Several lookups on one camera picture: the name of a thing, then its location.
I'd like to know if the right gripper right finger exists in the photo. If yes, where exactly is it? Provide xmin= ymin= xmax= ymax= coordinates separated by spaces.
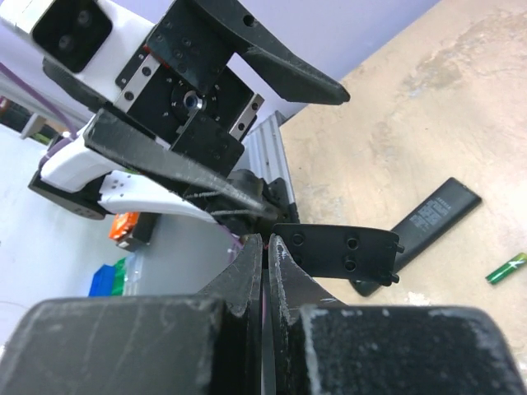
xmin=268 ymin=235 xmax=346 ymax=394

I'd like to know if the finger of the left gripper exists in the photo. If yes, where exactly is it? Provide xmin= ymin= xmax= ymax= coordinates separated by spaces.
xmin=83 ymin=109 xmax=278 ymax=220
xmin=193 ymin=1 xmax=350 ymax=104

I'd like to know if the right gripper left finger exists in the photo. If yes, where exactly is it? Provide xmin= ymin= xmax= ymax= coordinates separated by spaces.
xmin=198 ymin=235 xmax=264 ymax=394

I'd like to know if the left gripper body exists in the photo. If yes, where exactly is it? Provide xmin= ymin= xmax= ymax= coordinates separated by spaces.
xmin=114 ymin=7 xmax=264 ymax=176

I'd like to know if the black battery cover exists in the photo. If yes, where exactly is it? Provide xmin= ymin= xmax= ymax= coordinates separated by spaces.
xmin=273 ymin=223 xmax=404 ymax=286

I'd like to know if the black remote control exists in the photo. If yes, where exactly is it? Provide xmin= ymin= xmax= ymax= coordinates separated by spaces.
xmin=349 ymin=176 xmax=483 ymax=298

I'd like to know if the green battery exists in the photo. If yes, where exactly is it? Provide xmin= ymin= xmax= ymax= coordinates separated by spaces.
xmin=486 ymin=253 xmax=526 ymax=286

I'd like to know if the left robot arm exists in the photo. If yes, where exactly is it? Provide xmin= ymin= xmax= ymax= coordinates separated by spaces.
xmin=18 ymin=1 xmax=350 ymax=235

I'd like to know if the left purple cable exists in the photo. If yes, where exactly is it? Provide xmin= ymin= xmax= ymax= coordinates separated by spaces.
xmin=0 ymin=61 xmax=79 ymax=143

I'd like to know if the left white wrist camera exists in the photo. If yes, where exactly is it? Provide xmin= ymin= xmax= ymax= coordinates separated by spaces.
xmin=1 ymin=1 xmax=154 ymax=103

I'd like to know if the aluminium frame rail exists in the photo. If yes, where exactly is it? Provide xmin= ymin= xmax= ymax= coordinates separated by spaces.
xmin=238 ymin=111 xmax=296 ymax=203

